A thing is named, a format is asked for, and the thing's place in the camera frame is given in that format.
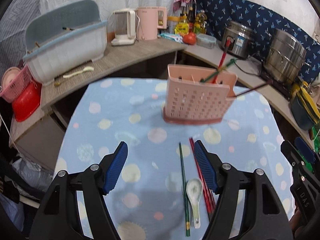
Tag clear food container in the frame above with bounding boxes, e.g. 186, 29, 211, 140
196, 34, 216, 49

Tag silver rice cooker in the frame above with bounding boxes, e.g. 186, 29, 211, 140
220, 21, 254, 60

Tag red plastic basin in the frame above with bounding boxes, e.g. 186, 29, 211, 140
12, 81, 42, 122

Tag pink electric kettle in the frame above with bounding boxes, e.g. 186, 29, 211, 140
136, 7, 167, 41

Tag white dish drainer box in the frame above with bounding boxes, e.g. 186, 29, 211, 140
23, 0, 107, 85

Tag navy floral cloth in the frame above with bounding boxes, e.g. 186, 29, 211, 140
196, 0, 319, 83

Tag stacked yellow green bowls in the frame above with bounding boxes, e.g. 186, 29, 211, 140
290, 80, 319, 131

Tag wet wipes packet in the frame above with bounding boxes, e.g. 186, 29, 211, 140
157, 33, 183, 44

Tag black induction cooker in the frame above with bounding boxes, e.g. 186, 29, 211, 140
260, 67, 292, 98

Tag green chopstick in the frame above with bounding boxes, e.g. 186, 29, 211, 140
178, 142, 190, 237
200, 58, 238, 83

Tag yellow seasoning bag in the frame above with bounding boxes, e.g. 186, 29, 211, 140
174, 22, 189, 36

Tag cream plastic fork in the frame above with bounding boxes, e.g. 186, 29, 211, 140
63, 66, 94, 79

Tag dark soy sauce bottle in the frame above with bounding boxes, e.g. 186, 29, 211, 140
188, 6, 195, 33

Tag dark maroon chopstick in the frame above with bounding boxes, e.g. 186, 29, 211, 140
234, 80, 273, 98

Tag red tomato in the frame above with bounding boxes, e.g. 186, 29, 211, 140
183, 33, 196, 45

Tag white glass kettle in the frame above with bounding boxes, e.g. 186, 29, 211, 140
111, 8, 137, 47

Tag black power cable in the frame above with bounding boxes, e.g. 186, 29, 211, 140
233, 55, 263, 77

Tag white ceramic soup spoon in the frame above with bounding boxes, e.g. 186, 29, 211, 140
186, 178, 203, 229

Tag light blue patterned tablecloth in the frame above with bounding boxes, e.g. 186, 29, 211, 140
55, 78, 294, 239

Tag dark red chopstick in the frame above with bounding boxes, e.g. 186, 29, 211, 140
196, 163, 216, 220

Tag person left hand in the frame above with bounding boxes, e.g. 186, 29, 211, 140
289, 209, 304, 237

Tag pink plastic basket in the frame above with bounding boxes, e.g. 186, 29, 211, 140
1, 66, 32, 103

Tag yellow lidded tin can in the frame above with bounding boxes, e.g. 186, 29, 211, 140
167, 16, 180, 34

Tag stainless steel steamer pot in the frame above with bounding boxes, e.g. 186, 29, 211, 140
264, 29, 310, 85

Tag pink plastic utensil holder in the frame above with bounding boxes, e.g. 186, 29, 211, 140
163, 64, 238, 125

